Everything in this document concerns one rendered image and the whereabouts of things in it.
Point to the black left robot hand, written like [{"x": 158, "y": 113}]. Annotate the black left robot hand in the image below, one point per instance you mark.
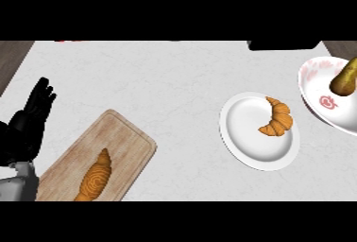
[{"x": 28, "y": 126}]

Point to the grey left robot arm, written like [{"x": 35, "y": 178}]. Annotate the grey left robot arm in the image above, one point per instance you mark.
[{"x": 16, "y": 184}]

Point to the plain white plate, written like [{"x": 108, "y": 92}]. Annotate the plain white plate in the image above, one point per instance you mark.
[{"x": 252, "y": 132}]

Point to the white bowl with red pattern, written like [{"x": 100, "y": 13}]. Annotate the white bowl with red pattern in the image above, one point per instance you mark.
[{"x": 324, "y": 110}]

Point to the green-brown pear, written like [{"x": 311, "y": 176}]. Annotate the green-brown pear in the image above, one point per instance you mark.
[{"x": 344, "y": 80}]

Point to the pale wooden cutting board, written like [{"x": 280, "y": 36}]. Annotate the pale wooden cutting board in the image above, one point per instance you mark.
[{"x": 106, "y": 148}]

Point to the golden brown croissant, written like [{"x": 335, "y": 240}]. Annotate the golden brown croissant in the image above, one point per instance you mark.
[{"x": 279, "y": 118}]

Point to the black appliance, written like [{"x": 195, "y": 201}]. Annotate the black appliance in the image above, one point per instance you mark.
[{"x": 283, "y": 45}]

